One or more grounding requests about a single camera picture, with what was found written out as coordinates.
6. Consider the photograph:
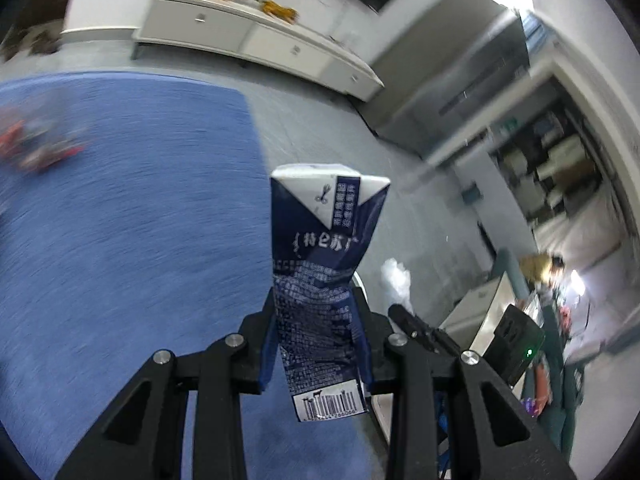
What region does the white TV cabinet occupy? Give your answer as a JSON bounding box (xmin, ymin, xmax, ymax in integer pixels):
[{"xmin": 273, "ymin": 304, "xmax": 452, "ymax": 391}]
[{"xmin": 132, "ymin": 0, "xmax": 384, "ymax": 102}]

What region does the grey refrigerator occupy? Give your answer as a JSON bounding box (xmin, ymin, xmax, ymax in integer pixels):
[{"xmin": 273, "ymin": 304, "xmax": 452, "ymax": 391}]
[{"xmin": 359, "ymin": 0, "xmax": 529, "ymax": 158}]

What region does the blue white milk carton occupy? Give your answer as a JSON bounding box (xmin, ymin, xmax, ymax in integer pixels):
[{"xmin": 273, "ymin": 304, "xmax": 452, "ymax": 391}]
[{"xmin": 270, "ymin": 164, "xmax": 390, "ymax": 422}]

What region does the blue shaggy rug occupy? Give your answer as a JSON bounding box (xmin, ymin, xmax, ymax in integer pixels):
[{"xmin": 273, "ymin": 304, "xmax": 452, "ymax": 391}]
[{"xmin": 0, "ymin": 70, "xmax": 377, "ymax": 480}]

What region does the clear plastic wrap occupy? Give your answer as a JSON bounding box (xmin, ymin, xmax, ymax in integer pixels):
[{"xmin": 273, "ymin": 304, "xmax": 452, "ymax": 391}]
[{"xmin": 381, "ymin": 258, "xmax": 414, "ymax": 314}]

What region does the clear bag with red wrappers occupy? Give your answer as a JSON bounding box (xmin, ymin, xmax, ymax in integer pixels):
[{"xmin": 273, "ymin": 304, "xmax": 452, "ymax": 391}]
[{"xmin": 1, "ymin": 89, "xmax": 87, "ymax": 174}]

